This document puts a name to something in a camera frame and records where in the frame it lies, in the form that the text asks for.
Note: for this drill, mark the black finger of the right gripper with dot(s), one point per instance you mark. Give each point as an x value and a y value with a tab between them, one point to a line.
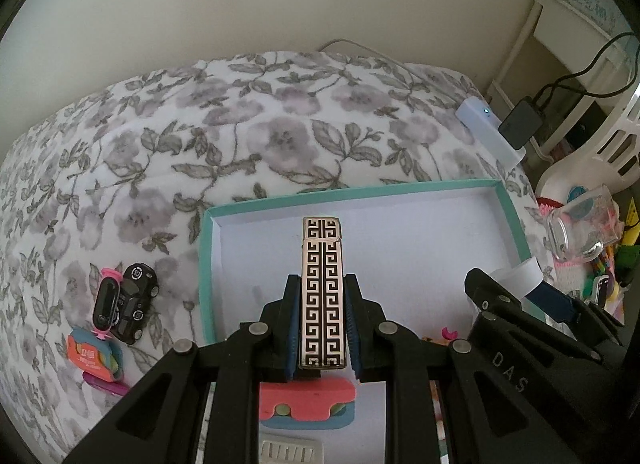
492	298

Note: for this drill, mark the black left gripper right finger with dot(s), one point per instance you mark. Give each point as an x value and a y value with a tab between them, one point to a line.
443	399

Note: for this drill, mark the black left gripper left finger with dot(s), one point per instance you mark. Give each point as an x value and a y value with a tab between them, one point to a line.
201	402

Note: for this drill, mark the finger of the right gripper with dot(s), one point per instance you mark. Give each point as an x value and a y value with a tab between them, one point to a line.
588	322

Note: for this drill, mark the pink puppy toy figure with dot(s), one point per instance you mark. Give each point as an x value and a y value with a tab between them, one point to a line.
445	337

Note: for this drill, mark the white hair claw clip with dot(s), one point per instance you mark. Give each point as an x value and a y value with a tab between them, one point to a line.
273	449

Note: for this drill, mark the pink blue utility cutter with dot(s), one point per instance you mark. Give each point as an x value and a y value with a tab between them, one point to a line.
323	403

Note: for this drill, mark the gold patterned lighter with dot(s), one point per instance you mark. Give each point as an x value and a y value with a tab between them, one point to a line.
322	339

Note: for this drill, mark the pink smart watch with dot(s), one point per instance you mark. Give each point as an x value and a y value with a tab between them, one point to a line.
105	310

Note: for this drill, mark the purple translucent lighter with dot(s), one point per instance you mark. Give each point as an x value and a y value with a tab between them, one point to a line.
116	388

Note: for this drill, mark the clear glass jar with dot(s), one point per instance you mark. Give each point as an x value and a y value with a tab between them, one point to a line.
581	229

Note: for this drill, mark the orange blue utility cutter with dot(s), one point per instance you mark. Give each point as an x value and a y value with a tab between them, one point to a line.
96	353

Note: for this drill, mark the teal cardboard tray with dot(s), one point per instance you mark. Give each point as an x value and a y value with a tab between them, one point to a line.
409	245

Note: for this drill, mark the white plastic chair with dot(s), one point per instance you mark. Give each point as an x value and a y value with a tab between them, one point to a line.
610	157

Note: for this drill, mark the black power adapter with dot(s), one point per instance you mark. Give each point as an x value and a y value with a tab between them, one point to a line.
522	123

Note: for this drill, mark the white power strip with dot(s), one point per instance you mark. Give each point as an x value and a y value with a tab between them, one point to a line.
483	124

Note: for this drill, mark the floral fleece blanket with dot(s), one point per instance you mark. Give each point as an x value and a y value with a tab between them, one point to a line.
126	175

